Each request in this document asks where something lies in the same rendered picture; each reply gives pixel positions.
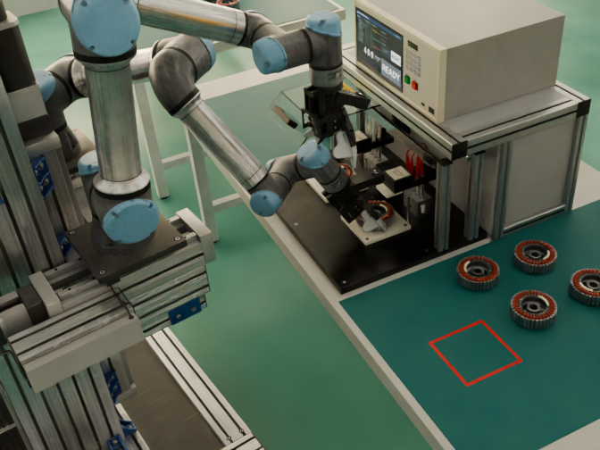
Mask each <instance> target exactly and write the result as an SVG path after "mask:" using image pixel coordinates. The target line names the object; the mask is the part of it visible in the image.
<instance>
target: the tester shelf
mask: <svg viewBox="0 0 600 450"><path fill-rule="evenodd" d="M342 55H343V76H344V77H346V78H347V79H348V80H350V81H351V82H352V83H354V84H355V85H356V86H357V87H358V88H359V89H361V90H362V91H363V92H364V93H366V94H367V95H368V96H370V97H371V98H372V99H374V100H375V101H376V102H378V103H379V104H380V105H382V106H383V107H384V108H385V109H387V110H388V111H389V112H391V113H392V114H393V115H395V116H396V117H397V118H398V119H399V120H400V121H402V122H403V123H404V124H406V125H407V126H408V127H409V128H411V129H412V130H414V131H415V132H416V133H417V134H419V135H420V136H421V137H422V138H424V139H425V140H427V141H428V142H429V143H430V144H432V145H433V146H434V147H435V148H436V149H437V150H439V151H440V152H441V153H443V154H444V155H445V156H447V157H448V158H449V159H451V161H454V160H457V159H460V158H463V157H464V156H467V155H469V154H474V153H477V152H479V151H482V150H485V149H488V148H490V147H492V146H497V145H500V144H503V143H505V142H508V141H511V140H513V139H516V138H520V137H523V136H526V135H528V134H531V133H534V132H537V131H539V130H542V129H546V128H549V127H552V126H554V125H557V124H560V123H562V122H565V121H569V120H572V119H575V118H578V117H581V116H583V115H586V114H589V109H590V104H591V98H589V97H587V96H584V95H582V94H581V93H580V92H578V91H576V90H574V89H572V88H570V87H568V86H566V85H564V84H563V83H562V82H560V81H558V80H557V81H556V83H555V85H553V86H551V87H546V88H543V89H540V90H538V91H535V92H532V93H529V94H527V95H523V96H518V97H515V98H513V99H510V100H507V101H504V102H502V103H499V104H494V105H491V106H488V107H485V108H482V109H479V110H477V111H474V112H469V113H466V114H464V115H461V116H458V117H455V118H453V119H449V120H446V121H443V122H441V123H439V124H436V123H435V122H434V121H433V120H431V119H430V118H429V117H427V116H426V115H424V114H423V113H422V112H420V111H419V110H417V109H416V108H415V107H413V106H412V105H411V104H409V103H408V102H406V101H405V100H404V99H403V98H402V97H400V96H399V95H397V94H396V93H395V92H393V91H392V90H391V89H389V88H388V87H386V86H385V85H383V84H382V83H381V82H379V81H378V80H377V79H375V78H374V77H372V76H371V75H370V74H369V73H368V72H366V71H365V70H363V69H362V68H361V67H359V66H358V65H357V64H355V44H352V45H349V46H343V47H342Z"/></svg>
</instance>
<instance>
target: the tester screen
mask: <svg viewBox="0 0 600 450"><path fill-rule="evenodd" d="M356 14H357V42H358V59H359V60H360V61H362V62H363V63H365V64H366V65H368V66H369V67H370V68H372V69H373V70H375V71H376V72H377V73H378V74H379V75H381V76H382V77H384V78H385V79H387V80H388V81H390V82H391V83H392V84H394V85H395V86H396V87H398V88H400V87H399V86H398V85H396V84H395V83H394V82H392V81H391V80H389V79H388V78H386V77H385V76H384V75H382V74H381V58H382V59H384V60H385V61H387V62H388V63H390V64H391V65H393V66H394V67H396V68H397V69H398V70H400V71H401V73H402V38H401V37H399V36H398V35H397V34H396V33H394V32H392V31H391V30H389V29H387V28H385V27H384V26H382V25H381V24H379V23H377V22H376V21H375V20H373V19H371V18H370V17H368V16H367V15H365V14H363V13H362V12H360V11H358V10H356ZM381 44H382V45H383V46H385V47H387V48H388V49H390V50H391V51H393V52H394V53H396V54H398V55H399V56H401V67H400V66H399V65H397V64H396V63H394V62H392V61H391V60H389V59H388V58H387V57H386V56H384V55H383V54H381ZM363 46H366V47H367V48H369V49H370V50H371V51H372V52H374V60H373V59H371V58H370V57H369V56H368V55H367V54H365V53H364V52H363ZM359 52H360V53H361V54H363V55H365V56H366V57H367V58H369V59H370V60H372V61H373V62H374V63H376V64H377V65H378V66H379V71H378V70H377V69H375V68H374V67H373V66H371V65H370V64H368V63H367V62H366V61H364V60H363V59H362V58H361V57H359ZM400 89H401V88H400Z"/></svg>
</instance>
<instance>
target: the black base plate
mask: <svg viewBox="0 0 600 450"><path fill-rule="evenodd" d="M369 152H371V150H369V151H366V152H363V153H361V155H358V156H356V168H354V172H355V173H356V174H358V173H361V172H363V171H365V169H364V158H363V154H366V153H369ZM381 153H382V154H383V155H384V156H385V157H387V158H388V159H389V169H392V168H395V167H397V166H400V165H402V166H403V167H405V168H406V163H405V162H404V161H403V160H402V159H400V158H399V157H398V156H397V155H396V154H394V153H393V152H392V151H391V150H390V149H389V148H387V147H386V146H382V147H381ZM406 169H407V168H406ZM379 184H382V182H380V183H379ZM379 184H376V185H373V186H371V187H369V189H366V190H364V191H361V192H360V193H361V194H362V195H363V196H364V197H365V199H366V200H367V201H373V202H374V200H376V202H377V200H379V201H384V200H385V201H386V202H387V203H389V204H390V205H392V207H394V209H395V211H396V212H397V213H398V214H399V215H400V216H401V217H402V218H403V219H404V220H406V221H407V207H406V206H404V191H403V193H402V194H399V195H396V196H391V197H389V198H386V197H385V196H383V195H382V194H381V193H380V192H379V191H378V190H377V189H376V186H377V185H379ZM424 191H425V192H426V193H427V194H429V195H430V196H431V197H432V206H431V212H430V213H427V214H424V215H422V216H420V217H416V216H415V215H414V214H413V213H412V212H411V211H410V224H411V229H408V230H407V231H404V232H401V233H399V234H396V235H394V236H392V237H387V238H384V239H382V240H380V241H377V242H375V243H372V244H369V245H367V246H366V245H365V244H364V243H363V242H362V241H361V240H360V239H359V238H358V237H357V236H356V235H355V234H354V233H353V231H352V230H350V229H349V227H348V226H347V225H346V224H345V223H344V222H343V221H342V220H341V214H340V213H339V212H338V211H337V210H336V209H335V208H334V207H333V206H332V205H331V203H326V202H325V201H324V200H323V199H322V198H321V197H320V196H319V195H318V194H317V193H316V191H315V190H314V189H313V188H312V187H311V186H310V185H309V184H308V183H307V182H306V181H305V180H302V181H297V183H296V184H295V185H294V186H293V187H292V189H291V191H290V192H289V193H288V195H287V197H286V198H285V200H284V201H283V203H282V206H281V207H280V208H279V209H278V210H277V211H276V214H277V215H278V216H279V218H280V219H281V220H282V221H283V223H284V224H285V225H286V226H287V228H288V229H289V230H290V231H291V233H292V234H293V235H294V236H295V238H296V239H297V240H298V242H299V243H300V244H301V245H302V247H303V248H304V249H305V251H306V252H307V253H308V254H309V255H310V256H311V257H312V258H313V260H314V261H315V262H316V263H317V265H318V266H319V267H320V268H321V270H322V271H323V272H324V274H325V275H326V276H327V277H328V279H329V280H330V281H331V282H332V284H333V285H334V286H335V287H336V289H337V290H338V291H339V293H340V294H341V295H343V294H345V293H347V292H350V291H352V290H355V289H357V288H361V287H363V286H366V285H368V284H371V283H373V282H375V281H378V280H380V279H384V278H386V277H389V276H391V275H394V274H396V273H398V272H400V271H405V270H407V269H410V268H412V267H414V266H416V265H419V264H422V263H425V262H427V261H430V260H432V259H435V258H437V257H439V256H442V255H444V254H448V253H451V252H453V251H455V250H458V249H460V248H463V247H465V246H468V245H471V244H474V243H476V242H479V241H480V240H483V239H485V238H487V234H488V233H487V232H486V231H485V230H484V229H483V228H481V227H480V225H479V235H478V237H477V238H473V239H472V240H469V239H468V238H467V237H465V236H464V235H463V231H464V217H465V213H464V212H463V211H462V210H460V209H459V208H458V207H457V206H456V205H455V204H453V203H452V202H451V208H450V224H449V240H448V249H446V250H445V249H443V251H442V252H439V251H438V249H437V248H435V247H434V228H435V205H436V189H435V188H434V187H433V186H432V185H431V184H429V183H428V182H427V183H424Z"/></svg>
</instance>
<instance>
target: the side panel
mask: <svg viewBox="0 0 600 450"><path fill-rule="evenodd" d="M587 122H588V114H586V115H583V116H581V117H578V118H575V119H572V120H569V121H565V122H562V123H560V124H557V125H554V126H552V127H549V128H546V129H542V130H539V131H537V132H534V133H531V134H528V135H526V136H523V137H518V138H516V139H513V140H511V141H508V142H505V143H503V144H501V153H500V162H499V171H498V180H497V189H496V207H495V216H494V225H493V233H491V234H489V233H488V235H489V236H490V237H492V239H493V240H497V239H498V238H503V237H505V236H508V235H510V234H512V233H514V232H517V231H519V230H522V229H526V228H528V227H530V226H533V225H535V224H538V223H540V222H542V221H546V220H549V219H551V218H553V217H555V216H558V215H560V214H563V213H566V212H567V211H571V210H572V205H573V199H574V194H575V189H576V184H577V178H578V173H579V164H580V158H581V154H582V148H583V143H584V137H585V133H586V127H587Z"/></svg>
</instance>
